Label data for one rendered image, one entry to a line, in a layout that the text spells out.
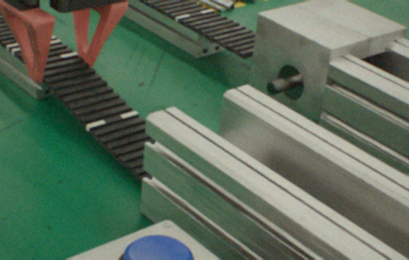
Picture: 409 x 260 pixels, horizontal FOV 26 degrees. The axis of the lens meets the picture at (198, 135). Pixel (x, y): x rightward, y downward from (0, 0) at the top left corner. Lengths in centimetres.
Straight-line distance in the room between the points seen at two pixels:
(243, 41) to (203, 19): 7
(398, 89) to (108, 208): 25
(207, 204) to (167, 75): 31
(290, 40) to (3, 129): 26
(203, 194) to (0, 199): 17
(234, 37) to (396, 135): 25
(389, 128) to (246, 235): 19
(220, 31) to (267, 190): 38
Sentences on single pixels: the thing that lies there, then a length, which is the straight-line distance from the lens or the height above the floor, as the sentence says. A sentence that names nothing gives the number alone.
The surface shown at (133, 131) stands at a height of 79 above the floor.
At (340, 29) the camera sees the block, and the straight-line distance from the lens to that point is 79.
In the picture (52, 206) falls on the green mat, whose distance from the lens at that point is 68.
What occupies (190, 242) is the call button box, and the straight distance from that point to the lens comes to 55.
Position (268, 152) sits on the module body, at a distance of 65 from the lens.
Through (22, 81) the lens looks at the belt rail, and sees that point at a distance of 85.
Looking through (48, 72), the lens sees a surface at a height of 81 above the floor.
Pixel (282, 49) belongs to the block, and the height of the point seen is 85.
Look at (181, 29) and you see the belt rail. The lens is 94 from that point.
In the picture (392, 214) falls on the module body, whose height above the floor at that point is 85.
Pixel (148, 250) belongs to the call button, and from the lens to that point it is 51.
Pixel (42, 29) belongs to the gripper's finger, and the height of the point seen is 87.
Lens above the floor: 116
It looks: 29 degrees down
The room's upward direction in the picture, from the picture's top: 6 degrees clockwise
